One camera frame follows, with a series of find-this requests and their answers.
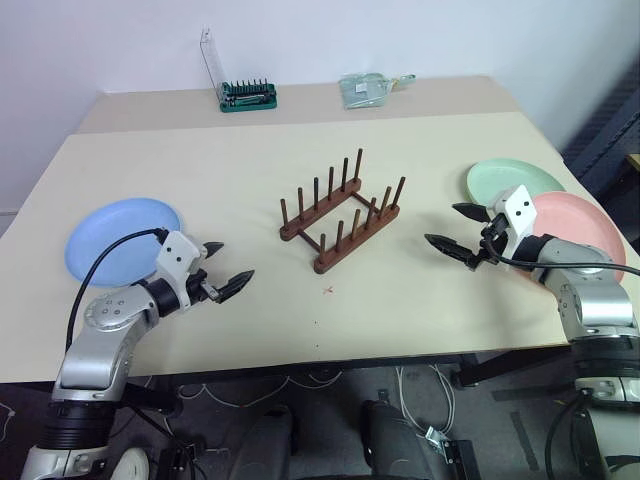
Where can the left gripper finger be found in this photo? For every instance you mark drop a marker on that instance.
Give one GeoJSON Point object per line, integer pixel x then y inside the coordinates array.
{"type": "Point", "coordinates": [214, 248]}
{"type": "Point", "coordinates": [236, 284]}

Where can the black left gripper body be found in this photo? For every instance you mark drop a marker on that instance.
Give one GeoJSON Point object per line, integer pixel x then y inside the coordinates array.
{"type": "Point", "coordinates": [196, 289]}

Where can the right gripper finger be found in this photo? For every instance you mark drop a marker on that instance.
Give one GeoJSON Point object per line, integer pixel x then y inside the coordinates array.
{"type": "Point", "coordinates": [447, 246]}
{"type": "Point", "coordinates": [472, 210]}

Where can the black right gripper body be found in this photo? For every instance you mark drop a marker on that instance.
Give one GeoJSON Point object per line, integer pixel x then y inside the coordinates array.
{"type": "Point", "coordinates": [495, 235]}

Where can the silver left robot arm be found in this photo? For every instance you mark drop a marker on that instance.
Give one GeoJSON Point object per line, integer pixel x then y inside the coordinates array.
{"type": "Point", "coordinates": [95, 350]}

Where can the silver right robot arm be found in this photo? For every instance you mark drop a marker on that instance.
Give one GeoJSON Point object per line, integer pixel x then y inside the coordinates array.
{"type": "Point", "coordinates": [595, 300]}

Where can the brown wooden plate rack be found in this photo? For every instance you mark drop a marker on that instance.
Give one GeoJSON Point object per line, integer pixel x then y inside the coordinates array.
{"type": "Point", "coordinates": [296, 232]}

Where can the green plate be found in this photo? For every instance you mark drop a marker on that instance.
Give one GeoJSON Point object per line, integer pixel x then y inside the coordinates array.
{"type": "Point", "coordinates": [505, 175]}

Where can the red plate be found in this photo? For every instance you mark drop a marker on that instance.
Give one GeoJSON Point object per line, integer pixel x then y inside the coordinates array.
{"type": "Point", "coordinates": [575, 220]}

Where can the blue plate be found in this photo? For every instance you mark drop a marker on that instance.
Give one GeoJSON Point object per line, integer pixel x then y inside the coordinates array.
{"type": "Point", "coordinates": [115, 225]}

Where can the green screwdriver bit set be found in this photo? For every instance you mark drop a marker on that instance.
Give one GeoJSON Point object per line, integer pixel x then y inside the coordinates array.
{"type": "Point", "coordinates": [247, 100]}

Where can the clear plastic bag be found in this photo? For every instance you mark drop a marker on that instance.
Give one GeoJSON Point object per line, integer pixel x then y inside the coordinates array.
{"type": "Point", "coordinates": [362, 90]}

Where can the dark rounded shape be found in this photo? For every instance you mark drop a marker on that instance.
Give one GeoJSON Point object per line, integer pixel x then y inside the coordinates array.
{"type": "Point", "coordinates": [400, 445]}
{"type": "Point", "coordinates": [267, 445]}

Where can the white round wheel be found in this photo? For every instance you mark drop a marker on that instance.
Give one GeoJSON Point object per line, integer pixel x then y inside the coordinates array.
{"type": "Point", "coordinates": [131, 465]}

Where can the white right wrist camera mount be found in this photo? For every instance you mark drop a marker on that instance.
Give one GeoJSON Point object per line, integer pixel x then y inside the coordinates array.
{"type": "Point", "coordinates": [519, 212]}

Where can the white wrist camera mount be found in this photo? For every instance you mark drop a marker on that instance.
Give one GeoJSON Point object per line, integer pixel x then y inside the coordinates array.
{"type": "Point", "coordinates": [176, 252]}
{"type": "Point", "coordinates": [519, 212]}

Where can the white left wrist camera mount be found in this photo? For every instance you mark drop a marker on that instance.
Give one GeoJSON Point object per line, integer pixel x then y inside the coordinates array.
{"type": "Point", "coordinates": [176, 252]}

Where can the black table frame leg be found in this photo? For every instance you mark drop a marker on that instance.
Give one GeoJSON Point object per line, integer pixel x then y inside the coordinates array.
{"type": "Point", "coordinates": [505, 367]}

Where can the small metal bracket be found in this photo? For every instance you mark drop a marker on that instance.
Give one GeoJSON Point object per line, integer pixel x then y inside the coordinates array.
{"type": "Point", "coordinates": [436, 437]}

